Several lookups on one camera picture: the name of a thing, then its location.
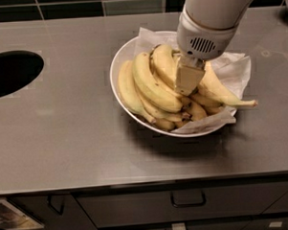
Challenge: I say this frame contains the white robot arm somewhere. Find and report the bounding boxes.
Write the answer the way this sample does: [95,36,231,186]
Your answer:
[174,0,253,96]

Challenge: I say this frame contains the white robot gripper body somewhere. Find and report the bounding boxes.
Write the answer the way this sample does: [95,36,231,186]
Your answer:
[177,6,239,60]

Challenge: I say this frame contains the small white label sticker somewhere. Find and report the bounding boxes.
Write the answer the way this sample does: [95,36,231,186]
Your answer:
[269,221,283,228]

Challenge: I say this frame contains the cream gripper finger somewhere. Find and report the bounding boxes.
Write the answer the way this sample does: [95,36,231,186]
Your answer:
[174,56,206,96]

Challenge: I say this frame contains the picture on cabinet side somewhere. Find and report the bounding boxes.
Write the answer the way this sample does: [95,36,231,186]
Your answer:
[0,198,44,230]

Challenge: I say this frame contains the black cabinet door handle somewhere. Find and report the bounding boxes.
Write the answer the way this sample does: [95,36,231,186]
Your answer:
[46,195,65,216]

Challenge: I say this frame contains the grey drawer front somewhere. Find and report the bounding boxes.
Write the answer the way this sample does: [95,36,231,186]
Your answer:
[78,182,288,228]

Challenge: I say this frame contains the black drawer handle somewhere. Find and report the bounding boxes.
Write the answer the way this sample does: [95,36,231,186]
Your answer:
[170,190,207,209]

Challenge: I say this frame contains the dark round sink hole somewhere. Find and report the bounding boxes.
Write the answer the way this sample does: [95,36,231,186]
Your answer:
[0,50,44,98]

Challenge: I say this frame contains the white paper liner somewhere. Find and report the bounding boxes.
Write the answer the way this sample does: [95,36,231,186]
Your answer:
[134,28,251,137]

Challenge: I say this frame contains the white ceramic bowl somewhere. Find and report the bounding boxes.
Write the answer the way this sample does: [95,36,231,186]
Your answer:
[110,31,236,138]

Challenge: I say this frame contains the short yellow banana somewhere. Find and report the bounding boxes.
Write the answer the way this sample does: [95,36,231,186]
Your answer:
[186,101,208,122]

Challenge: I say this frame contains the small bottom yellow banana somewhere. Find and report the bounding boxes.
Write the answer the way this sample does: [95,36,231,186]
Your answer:
[154,118,190,131]

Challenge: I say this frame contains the grey cabinet door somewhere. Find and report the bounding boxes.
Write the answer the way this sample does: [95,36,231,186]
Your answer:
[9,195,98,230]

